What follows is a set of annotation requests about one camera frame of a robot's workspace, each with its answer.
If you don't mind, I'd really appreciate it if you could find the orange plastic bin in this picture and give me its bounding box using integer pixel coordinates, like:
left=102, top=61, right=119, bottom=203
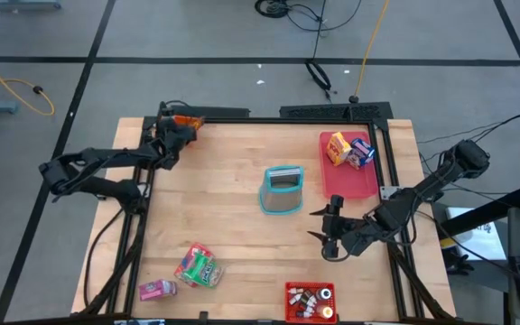
left=172, top=115, right=205, bottom=133

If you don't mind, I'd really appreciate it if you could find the pink cereal box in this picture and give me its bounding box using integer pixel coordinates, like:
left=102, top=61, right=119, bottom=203
left=137, top=279, right=179, bottom=302

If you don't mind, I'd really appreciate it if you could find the black table frame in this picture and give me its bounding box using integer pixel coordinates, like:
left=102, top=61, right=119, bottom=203
left=79, top=115, right=458, bottom=324

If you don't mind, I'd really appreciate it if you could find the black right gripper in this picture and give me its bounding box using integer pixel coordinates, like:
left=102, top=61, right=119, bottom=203
left=306, top=194, right=381, bottom=264

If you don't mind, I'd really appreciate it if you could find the yellow cable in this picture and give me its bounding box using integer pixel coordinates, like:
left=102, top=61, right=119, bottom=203
left=0, top=47, right=56, bottom=116
left=352, top=0, right=390, bottom=104

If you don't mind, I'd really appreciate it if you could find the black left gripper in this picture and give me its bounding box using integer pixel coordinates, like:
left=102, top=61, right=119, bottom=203
left=150, top=116, right=199, bottom=172

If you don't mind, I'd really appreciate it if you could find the coiled black floor cable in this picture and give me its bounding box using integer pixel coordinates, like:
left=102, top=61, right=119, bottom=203
left=254, top=0, right=363, bottom=33

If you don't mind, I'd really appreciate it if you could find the red perforated basket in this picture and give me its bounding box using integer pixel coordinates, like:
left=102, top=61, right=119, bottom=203
left=284, top=282, right=338, bottom=325

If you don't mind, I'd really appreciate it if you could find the green candy packet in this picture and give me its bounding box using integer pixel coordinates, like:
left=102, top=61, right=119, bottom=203
left=173, top=242, right=212, bottom=286

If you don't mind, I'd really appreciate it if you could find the black flat plate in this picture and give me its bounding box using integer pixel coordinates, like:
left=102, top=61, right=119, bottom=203
left=168, top=105, right=251, bottom=119

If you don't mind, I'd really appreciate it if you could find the black perforated plate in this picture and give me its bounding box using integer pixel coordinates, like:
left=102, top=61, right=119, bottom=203
left=279, top=101, right=395, bottom=121

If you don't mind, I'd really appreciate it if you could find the white printed box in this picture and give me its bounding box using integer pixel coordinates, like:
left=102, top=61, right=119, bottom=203
left=440, top=206, right=508, bottom=263

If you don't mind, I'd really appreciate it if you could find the pink translucent tray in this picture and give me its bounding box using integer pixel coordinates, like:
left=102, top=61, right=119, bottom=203
left=318, top=131, right=380, bottom=201

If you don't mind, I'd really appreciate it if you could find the grey cart base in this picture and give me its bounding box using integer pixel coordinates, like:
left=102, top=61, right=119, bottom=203
left=0, top=0, right=62, bottom=13

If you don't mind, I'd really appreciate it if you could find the thin black power cable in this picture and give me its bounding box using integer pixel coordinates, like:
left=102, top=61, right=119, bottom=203
left=417, top=112, right=520, bottom=163

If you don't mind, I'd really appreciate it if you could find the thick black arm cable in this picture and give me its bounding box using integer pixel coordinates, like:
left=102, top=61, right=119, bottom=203
left=82, top=208, right=128, bottom=309

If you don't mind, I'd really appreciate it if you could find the black cable with loop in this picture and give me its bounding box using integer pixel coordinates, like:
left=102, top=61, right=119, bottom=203
left=303, top=0, right=336, bottom=103

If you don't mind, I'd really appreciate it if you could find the yellow Corn Pops box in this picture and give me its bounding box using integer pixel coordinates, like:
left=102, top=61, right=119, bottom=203
left=325, top=131, right=353, bottom=167

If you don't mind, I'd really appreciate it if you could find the blue Frosted Flakes box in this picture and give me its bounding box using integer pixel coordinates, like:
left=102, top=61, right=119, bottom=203
left=347, top=137, right=376, bottom=172

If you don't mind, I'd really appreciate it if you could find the black desk bar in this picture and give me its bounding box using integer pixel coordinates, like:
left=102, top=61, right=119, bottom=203
left=435, top=185, right=520, bottom=238

